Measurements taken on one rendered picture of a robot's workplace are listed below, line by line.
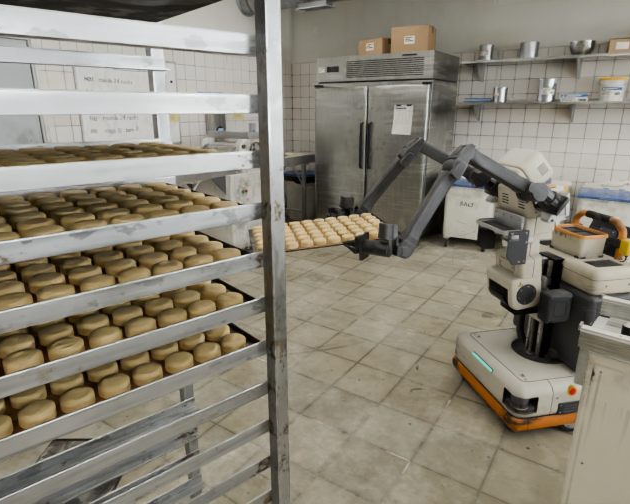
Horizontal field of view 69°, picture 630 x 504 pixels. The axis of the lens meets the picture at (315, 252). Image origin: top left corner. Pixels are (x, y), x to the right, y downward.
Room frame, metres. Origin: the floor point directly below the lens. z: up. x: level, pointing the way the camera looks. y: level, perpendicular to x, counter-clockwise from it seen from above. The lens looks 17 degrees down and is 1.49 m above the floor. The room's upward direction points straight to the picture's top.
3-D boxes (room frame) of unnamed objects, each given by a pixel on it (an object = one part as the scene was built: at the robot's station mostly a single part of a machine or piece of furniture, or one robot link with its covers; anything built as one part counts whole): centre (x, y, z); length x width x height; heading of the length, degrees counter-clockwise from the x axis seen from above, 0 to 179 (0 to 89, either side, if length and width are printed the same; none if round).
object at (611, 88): (4.68, -2.84, 1.67); 0.25 x 0.24 x 0.21; 56
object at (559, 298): (2.08, -1.03, 0.61); 0.28 x 0.27 x 0.25; 11
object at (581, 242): (2.19, -1.29, 0.87); 0.23 x 0.15 x 0.11; 11
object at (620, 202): (4.42, -2.87, 0.38); 0.64 x 0.54 x 0.77; 145
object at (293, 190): (6.53, 0.17, 0.33); 0.54 x 0.53 x 0.66; 56
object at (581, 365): (1.30, -0.87, 0.77); 0.24 x 0.04 x 0.14; 139
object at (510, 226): (2.12, -0.89, 0.93); 0.28 x 0.16 x 0.22; 11
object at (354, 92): (5.65, -0.80, 1.03); 1.40 x 0.90 x 2.05; 56
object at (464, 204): (5.14, -1.79, 0.38); 0.64 x 0.54 x 0.77; 149
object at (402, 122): (5.06, -0.92, 1.39); 0.22 x 0.03 x 0.31; 56
